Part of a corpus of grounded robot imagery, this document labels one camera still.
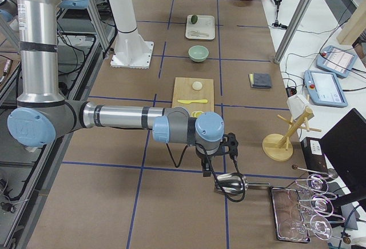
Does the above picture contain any aluminium frame post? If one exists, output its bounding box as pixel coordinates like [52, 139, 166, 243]
[273, 0, 312, 64]

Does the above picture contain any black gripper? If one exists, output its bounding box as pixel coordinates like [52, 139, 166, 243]
[222, 132, 238, 158]

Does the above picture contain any bamboo cutting board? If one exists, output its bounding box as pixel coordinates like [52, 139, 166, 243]
[172, 77, 214, 116]

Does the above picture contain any black tripod stand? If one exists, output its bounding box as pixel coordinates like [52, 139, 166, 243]
[272, 0, 288, 30]

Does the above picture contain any blue teach pendant far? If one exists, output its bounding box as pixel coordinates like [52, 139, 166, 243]
[316, 45, 357, 78]

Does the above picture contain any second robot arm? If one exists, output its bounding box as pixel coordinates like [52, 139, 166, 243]
[1, 0, 18, 23]

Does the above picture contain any blue teach pendant near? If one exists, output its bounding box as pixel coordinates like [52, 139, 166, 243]
[304, 70, 348, 108]

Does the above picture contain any yellow sponge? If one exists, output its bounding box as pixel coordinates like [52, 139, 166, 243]
[249, 73, 253, 87]

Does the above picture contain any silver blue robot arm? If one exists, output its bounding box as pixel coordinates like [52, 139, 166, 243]
[7, 0, 238, 159]

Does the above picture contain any metal tray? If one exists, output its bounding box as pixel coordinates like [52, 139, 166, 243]
[269, 187, 311, 243]

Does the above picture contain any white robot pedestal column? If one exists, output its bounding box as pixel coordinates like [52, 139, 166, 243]
[109, 0, 154, 69]

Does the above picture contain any blue teach pendant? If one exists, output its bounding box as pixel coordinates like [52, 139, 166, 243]
[304, 70, 348, 108]
[316, 45, 357, 78]

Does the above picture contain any wire glass rack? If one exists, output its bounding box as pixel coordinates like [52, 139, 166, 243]
[285, 172, 345, 240]

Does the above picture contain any grey folded cloth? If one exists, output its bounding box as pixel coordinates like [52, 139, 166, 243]
[252, 73, 272, 89]

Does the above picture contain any wooden mug tree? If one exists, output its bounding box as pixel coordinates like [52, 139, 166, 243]
[262, 106, 321, 162]

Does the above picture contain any metal scoop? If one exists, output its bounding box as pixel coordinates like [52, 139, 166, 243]
[214, 172, 270, 195]

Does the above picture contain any green ceramic bowl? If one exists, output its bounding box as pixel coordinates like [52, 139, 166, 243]
[188, 45, 209, 63]

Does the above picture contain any yellow plastic knife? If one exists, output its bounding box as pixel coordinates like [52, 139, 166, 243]
[177, 99, 208, 105]

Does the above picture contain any black monitor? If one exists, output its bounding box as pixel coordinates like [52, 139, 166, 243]
[320, 108, 365, 209]

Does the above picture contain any stacked lemon slice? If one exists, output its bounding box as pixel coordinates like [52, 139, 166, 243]
[191, 110, 204, 118]

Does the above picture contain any white plastic tray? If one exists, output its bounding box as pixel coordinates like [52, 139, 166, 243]
[185, 14, 216, 41]

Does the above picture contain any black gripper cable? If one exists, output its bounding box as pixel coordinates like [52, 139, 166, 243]
[166, 134, 249, 203]

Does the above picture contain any white steamed bun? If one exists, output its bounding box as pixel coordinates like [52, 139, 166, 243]
[192, 81, 203, 91]

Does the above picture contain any white paper cup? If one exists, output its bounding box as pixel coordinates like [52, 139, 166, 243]
[287, 94, 309, 120]

